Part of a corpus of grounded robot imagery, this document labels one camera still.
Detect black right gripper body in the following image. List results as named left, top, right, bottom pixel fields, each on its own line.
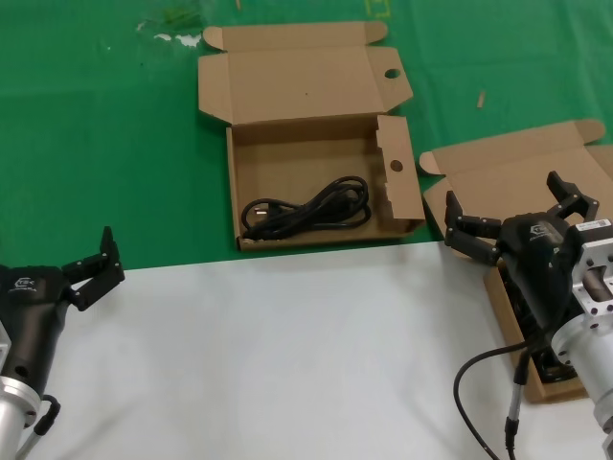
left=495, top=213, right=584, bottom=347

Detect green tablecloth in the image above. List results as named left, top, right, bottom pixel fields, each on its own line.
left=0, top=0, right=613, bottom=273

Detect open cardboard box, holed flaps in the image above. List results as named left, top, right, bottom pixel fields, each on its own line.
left=196, top=20, right=427, bottom=251

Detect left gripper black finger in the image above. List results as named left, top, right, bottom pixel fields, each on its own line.
left=60, top=225, right=126, bottom=313

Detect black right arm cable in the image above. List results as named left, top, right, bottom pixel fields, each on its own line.
left=452, top=336, right=553, bottom=460

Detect open cardboard box, plain flaps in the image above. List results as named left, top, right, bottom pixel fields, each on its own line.
left=419, top=119, right=613, bottom=403

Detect grey-sleeved right connector cable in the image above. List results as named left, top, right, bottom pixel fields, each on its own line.
left=504, top=348, right=533, bottom=460

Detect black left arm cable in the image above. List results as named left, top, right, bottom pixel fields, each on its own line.
left=18, top=392, right=62, bottom=460

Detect black cable bundle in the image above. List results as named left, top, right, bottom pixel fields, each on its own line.
left=497, top=267, right=583, bottom=384

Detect black power cable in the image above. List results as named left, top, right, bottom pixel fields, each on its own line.
left=240, top=174, right=373, bottom=242

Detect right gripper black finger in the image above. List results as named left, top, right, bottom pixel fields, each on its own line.
left=547, top=170, right=601, bottom=227
left=443, top=190, right=504, bottom=265

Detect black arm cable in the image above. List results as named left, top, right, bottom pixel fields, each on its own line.
left=18, top=392, right=62, bottom=460
left=452, top=336, right=553, bottom=460

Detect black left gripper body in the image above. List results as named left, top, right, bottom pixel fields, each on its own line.
left=0, top=262, right=74, bottom=387

